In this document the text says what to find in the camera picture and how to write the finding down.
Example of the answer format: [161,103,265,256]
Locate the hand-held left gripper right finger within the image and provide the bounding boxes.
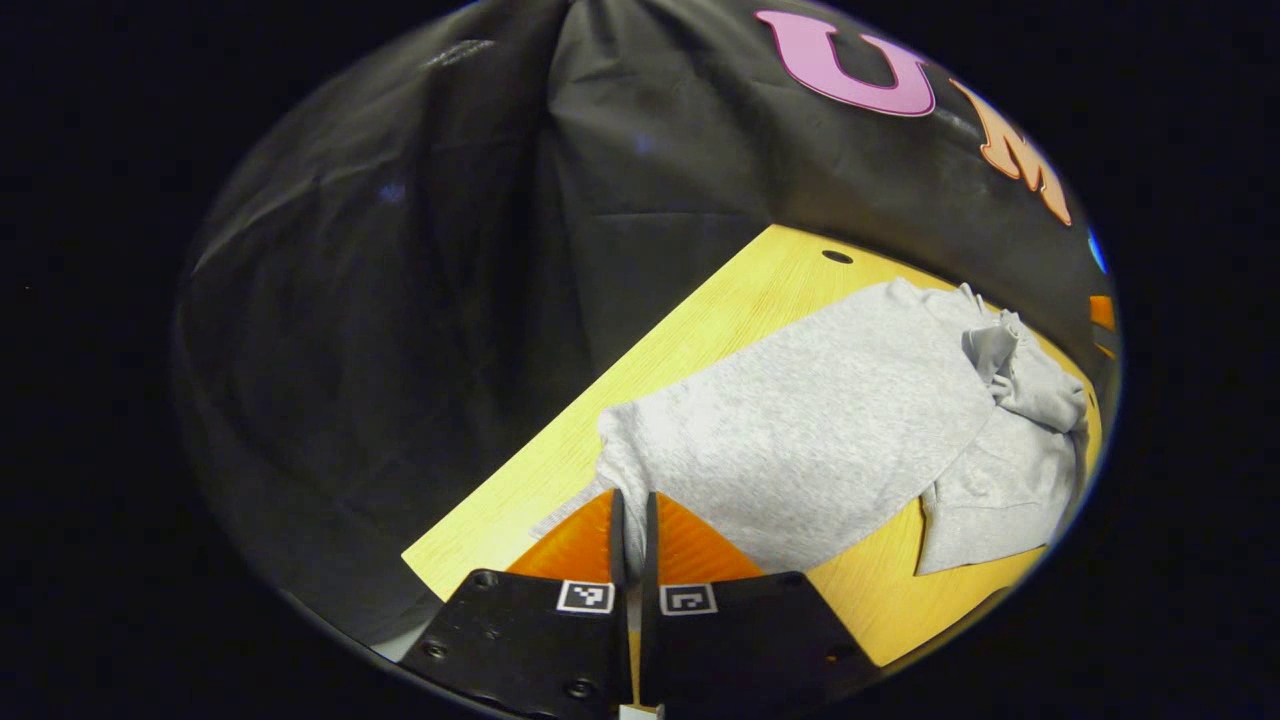
[640,492,881,720]

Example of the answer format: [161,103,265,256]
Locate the black backdrop cloth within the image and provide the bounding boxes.
[170,0,1116,646]

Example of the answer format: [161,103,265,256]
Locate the grey sweatshirt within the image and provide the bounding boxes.
[530,278,1091,581]

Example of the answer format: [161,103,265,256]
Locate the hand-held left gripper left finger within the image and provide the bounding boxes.
[400,490,633,720]

